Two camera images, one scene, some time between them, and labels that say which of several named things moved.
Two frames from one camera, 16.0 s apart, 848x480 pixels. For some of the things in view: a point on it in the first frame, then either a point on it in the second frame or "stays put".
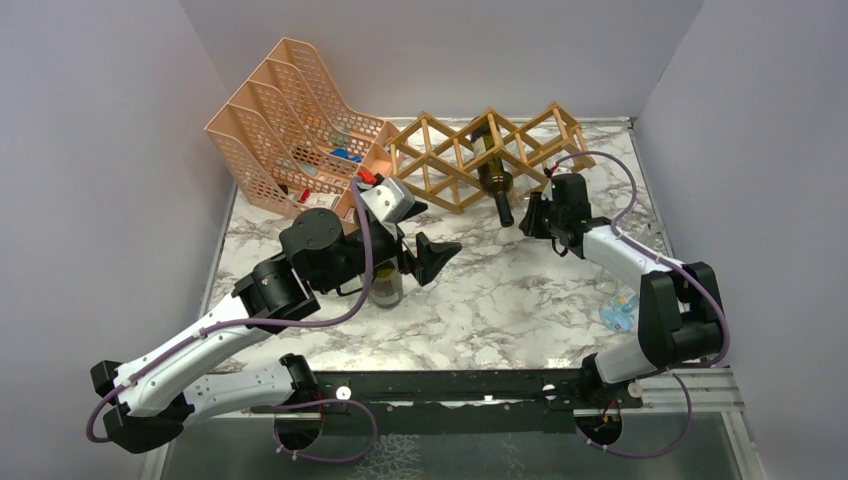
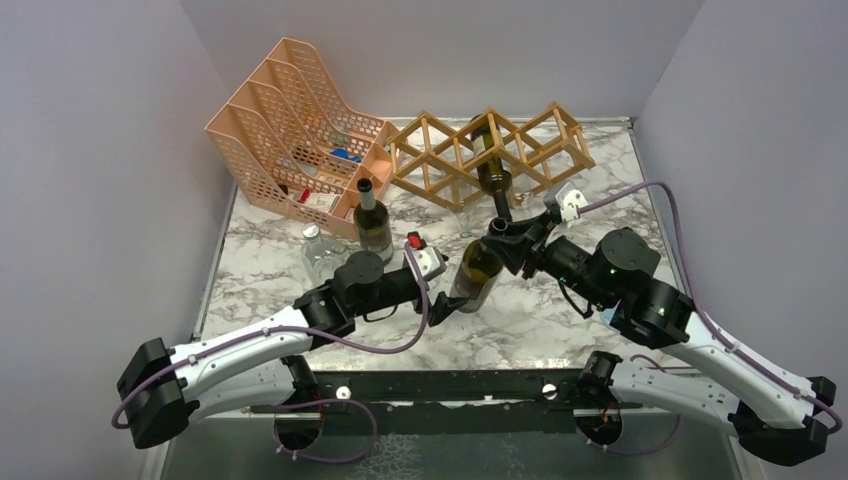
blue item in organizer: x=344 y=153 stays put
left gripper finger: x=430 y=258 -> x=443 y=307
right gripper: x=531 y=224 -> x=514 y=249
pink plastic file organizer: x=289 y=144 stays put
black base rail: x=461 y=402 stays put
